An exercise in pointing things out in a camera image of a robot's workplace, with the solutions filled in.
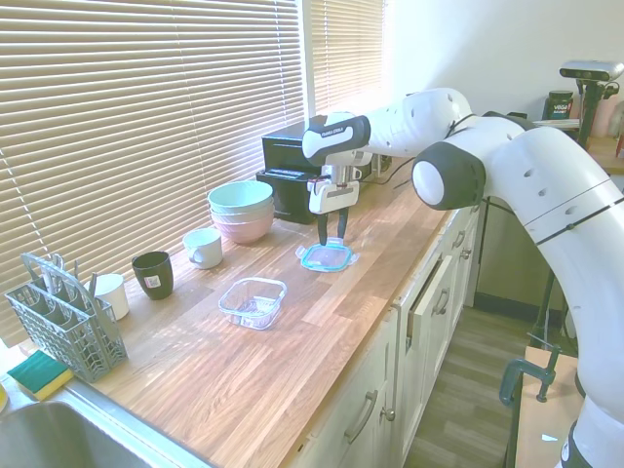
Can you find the stainless steel sink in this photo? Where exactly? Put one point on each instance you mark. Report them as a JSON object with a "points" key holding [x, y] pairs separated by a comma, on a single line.
{"points": [[58, 439]]}

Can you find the mint green bowl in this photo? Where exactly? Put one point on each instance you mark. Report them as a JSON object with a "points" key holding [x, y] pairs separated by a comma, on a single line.
{"points": [[239, 195]]}

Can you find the metal cabinet knob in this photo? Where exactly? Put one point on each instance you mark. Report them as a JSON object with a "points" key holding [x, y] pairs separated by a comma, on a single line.
{"points": [[466, 254], [389, 413]]}

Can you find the clear lid with blue rim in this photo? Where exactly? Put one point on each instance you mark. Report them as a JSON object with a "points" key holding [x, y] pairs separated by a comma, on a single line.
{"points": [[324, 257]]}

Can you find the metal cutlery piece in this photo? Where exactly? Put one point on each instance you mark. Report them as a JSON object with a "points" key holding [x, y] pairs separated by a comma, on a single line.
{"points": [[92, 285]]}

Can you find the cream bowl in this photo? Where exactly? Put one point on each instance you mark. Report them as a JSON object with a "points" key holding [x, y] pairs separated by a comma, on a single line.
{"points": [[239, 219]]}

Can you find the white kitchen cabinet unit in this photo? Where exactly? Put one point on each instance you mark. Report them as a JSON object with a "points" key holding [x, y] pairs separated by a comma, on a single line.
{"points": [[429, 351]]}

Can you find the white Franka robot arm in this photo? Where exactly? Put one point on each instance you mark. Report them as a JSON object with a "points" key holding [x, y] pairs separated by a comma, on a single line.
{"points": [[536, 161]]}

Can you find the dark green clamp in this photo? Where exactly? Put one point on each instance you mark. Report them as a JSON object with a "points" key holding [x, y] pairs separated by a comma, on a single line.
{"points": [[524, 368]]}

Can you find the clear glass food container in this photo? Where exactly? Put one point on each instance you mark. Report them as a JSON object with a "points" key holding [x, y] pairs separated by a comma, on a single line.
{"points": [[251, 306]]}

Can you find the grey plastic cutlery basket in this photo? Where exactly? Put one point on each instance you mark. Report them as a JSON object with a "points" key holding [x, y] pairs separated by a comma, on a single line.
{"points": [[73, 341]]}

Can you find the stainless steel dishwasher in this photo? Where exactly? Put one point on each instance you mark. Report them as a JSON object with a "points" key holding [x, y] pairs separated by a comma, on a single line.
{"points": [[507, 263]]}

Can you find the pink bowl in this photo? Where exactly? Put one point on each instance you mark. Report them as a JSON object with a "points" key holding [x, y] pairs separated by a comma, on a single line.
{"points": [[244, 234]]}

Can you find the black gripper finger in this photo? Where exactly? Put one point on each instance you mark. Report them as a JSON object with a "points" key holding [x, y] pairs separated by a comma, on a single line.
{"points": [[342, 224], [323, 228]]}

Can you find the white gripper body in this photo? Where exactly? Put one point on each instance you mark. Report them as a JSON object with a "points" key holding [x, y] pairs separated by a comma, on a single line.
{"points": [[334, 197]]}

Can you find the small white cup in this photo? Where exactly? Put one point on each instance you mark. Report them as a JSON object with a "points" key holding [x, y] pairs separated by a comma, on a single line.
{"points": [[114, 297]]}

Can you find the yellow plate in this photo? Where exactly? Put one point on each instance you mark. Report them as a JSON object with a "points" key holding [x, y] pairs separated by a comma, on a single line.
{"points": [[3, 400]]}

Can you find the black Vega canister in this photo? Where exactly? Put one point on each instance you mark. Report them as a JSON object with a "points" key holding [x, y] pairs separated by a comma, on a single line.
{"points": [[559, 105]]}

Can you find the pink container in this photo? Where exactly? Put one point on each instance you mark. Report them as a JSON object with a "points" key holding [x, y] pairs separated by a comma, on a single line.
{"points": [[607, 117]]}

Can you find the wide beige window blinds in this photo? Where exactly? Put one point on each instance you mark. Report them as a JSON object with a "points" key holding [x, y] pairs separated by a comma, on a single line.
{"points": [[122, 122]]}

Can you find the black cup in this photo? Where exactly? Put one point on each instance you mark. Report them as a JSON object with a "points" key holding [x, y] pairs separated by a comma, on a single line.
{"points": [[153, 278]]}

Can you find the black toaster oven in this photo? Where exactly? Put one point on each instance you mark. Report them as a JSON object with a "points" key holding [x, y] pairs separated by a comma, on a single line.
{"points": [[283, 151]]}

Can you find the narrow beige window blinds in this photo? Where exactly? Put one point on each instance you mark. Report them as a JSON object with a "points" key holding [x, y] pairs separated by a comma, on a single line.
{"points": [[346, 49]]}

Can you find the green and yellow sponge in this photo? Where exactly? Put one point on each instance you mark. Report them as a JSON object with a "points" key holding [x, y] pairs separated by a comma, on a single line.
{"points": [[39, 375]]}

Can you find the grey camera on stand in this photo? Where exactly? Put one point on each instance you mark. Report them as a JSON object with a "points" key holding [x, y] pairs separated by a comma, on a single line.
{"points": [[590, 69]]}

